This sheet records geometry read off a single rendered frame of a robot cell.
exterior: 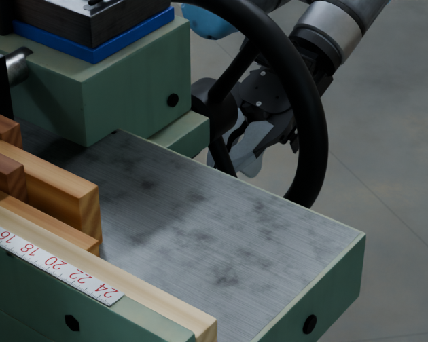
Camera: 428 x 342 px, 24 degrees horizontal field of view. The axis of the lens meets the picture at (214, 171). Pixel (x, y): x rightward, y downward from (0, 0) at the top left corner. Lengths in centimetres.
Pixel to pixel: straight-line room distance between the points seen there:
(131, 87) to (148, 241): 17
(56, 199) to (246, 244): 13
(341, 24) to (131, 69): 44
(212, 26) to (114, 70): 39
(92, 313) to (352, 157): 186
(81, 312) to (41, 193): 13
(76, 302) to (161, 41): 31
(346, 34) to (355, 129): 133
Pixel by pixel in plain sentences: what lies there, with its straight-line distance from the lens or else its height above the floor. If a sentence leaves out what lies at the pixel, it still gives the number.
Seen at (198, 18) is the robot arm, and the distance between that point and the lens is 117.
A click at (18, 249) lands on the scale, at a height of 96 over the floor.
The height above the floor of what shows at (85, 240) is 94.
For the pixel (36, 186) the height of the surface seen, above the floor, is 94.
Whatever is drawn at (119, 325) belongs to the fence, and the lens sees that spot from 56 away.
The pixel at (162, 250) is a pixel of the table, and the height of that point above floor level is 90.
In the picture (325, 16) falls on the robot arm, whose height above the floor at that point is 82.
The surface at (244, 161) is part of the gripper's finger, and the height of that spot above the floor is 71.
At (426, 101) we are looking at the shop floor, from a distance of 266.
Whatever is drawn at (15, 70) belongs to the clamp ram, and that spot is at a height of 96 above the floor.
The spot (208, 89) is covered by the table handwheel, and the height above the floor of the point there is 84.
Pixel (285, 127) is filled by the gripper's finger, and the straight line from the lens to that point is 112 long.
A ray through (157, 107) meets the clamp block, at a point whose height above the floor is 90.
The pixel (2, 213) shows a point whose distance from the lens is 64.
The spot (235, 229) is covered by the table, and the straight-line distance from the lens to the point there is 69.
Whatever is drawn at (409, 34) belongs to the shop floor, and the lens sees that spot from 299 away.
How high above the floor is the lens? 133
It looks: 35 degrees down
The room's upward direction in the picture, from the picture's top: straight up
